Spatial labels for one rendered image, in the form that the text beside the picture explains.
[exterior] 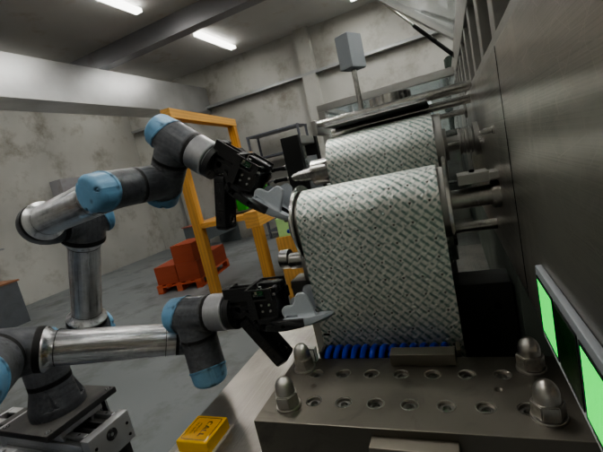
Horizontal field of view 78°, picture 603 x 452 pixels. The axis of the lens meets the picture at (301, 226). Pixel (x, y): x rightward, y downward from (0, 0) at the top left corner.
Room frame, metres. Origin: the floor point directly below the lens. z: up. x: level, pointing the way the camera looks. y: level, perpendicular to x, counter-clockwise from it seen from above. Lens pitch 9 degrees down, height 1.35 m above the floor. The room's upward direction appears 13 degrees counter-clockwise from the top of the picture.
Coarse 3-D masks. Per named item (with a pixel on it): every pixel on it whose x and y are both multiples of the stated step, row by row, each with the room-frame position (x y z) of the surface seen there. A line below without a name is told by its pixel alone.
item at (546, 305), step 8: (544, 296) 0.30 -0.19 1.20; (544, 304) 0.31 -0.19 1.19; (544, 312) 0.31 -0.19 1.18; (552, 312) 0.28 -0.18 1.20; (544, 320) 0.32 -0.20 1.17; (552, 320) 0.28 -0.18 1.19; (544, 328) 0.32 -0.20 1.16; (552, 328) 0.29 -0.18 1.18; (552, 336) 0.29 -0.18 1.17; (552, 344) 0.29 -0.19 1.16
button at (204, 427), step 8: (200, 416) 0.68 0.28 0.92; (208, 416) 0.68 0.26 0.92; (192, 424) 0.66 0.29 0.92; (200, 424) 0.66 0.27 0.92; (208, 424) 0.65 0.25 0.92; (216, 424) 0.65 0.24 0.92; (224, 424) 0.65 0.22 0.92; (184, 432) 0.65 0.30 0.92; (192, 432) 0.64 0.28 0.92; (200, 432) 0.63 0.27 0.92; (208, 432) 0.63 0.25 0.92; (216, 432) 0.63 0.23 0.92; (224, 432) 0.65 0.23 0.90; (184, 440) 0.62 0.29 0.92; (192, 440) 0.62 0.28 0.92; (200, 440) 0.61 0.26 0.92; (208, 440) 0.61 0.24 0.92; (216, 440) 0.62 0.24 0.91; (184, 448) 0.62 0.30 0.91; (192, 448) 0.61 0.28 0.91; (200, 448) 0.61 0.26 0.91; (208, 448) 0.60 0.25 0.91
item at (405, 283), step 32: (320, 256) 0.63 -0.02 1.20; (352, 256) 0.61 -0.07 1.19; (384, 256) 0.59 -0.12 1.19; (416, 256) 0.57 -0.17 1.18; (448, 256) 0.55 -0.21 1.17; (320, 288) 0.64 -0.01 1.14; (352, 288) 0.61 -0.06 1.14; (384, 288) 0.59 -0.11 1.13; (416, 288) 0.57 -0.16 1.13; (448, 288) 0.55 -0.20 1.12; (352, 320) 0.62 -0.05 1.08; (384, 320) 0.60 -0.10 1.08; (416, 320) 0.58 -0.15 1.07; (448, 320) 0.56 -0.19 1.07
